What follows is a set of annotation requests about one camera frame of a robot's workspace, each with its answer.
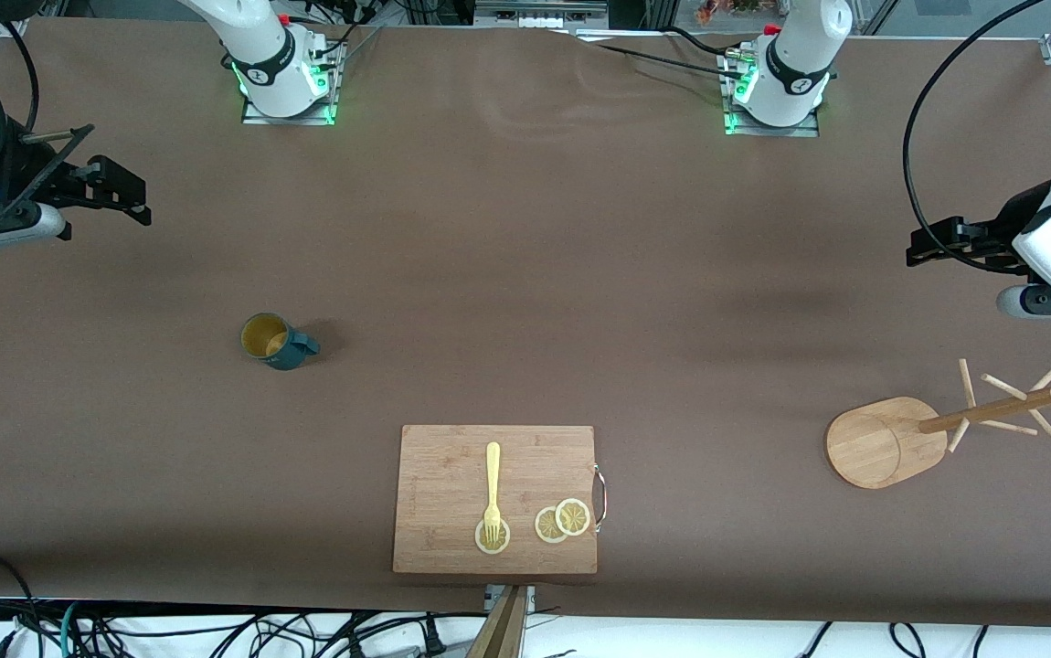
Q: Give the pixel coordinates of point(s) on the wooden mug rack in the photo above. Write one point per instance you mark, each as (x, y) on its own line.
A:
(873, 448)

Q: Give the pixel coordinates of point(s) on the black power plug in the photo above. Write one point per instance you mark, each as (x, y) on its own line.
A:
(434, 637)

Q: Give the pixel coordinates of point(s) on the teal mug with yellow inside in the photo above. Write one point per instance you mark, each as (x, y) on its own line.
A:
(279, 358)

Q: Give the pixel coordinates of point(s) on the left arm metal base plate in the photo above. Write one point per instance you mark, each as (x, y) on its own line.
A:
(749, 130)

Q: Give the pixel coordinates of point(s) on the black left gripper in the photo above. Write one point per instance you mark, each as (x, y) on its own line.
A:
(990, 231)

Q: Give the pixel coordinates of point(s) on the wooden bar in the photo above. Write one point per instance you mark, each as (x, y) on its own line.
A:
(500, 635)

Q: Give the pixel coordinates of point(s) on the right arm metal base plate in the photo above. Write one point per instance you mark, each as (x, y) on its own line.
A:
(256, 116)

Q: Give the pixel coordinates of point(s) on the yellow plastic fork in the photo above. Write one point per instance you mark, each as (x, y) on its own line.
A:
(493, 475)

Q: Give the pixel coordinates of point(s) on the small metal bracket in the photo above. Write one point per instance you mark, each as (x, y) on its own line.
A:
(530, 596)

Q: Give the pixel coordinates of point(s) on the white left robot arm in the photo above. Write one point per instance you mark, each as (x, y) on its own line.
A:
(800, 55)

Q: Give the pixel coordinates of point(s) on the small aluminium corner bracket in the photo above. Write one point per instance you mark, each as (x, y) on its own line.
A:
(12, 27)

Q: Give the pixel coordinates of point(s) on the grey power strip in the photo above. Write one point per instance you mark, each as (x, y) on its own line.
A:
(539, 16)

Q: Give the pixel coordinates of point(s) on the orange plastic item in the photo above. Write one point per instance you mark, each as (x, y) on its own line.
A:
(736, 7)

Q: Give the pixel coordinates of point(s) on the dried lemon slice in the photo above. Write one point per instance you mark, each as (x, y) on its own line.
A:
(573, 517)
(480, 541)
(546, 526)

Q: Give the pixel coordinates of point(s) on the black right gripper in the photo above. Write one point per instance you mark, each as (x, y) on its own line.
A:
(25, 174)

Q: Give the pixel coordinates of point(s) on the brown table cover sheet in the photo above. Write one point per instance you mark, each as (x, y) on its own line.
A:
(489, 274)

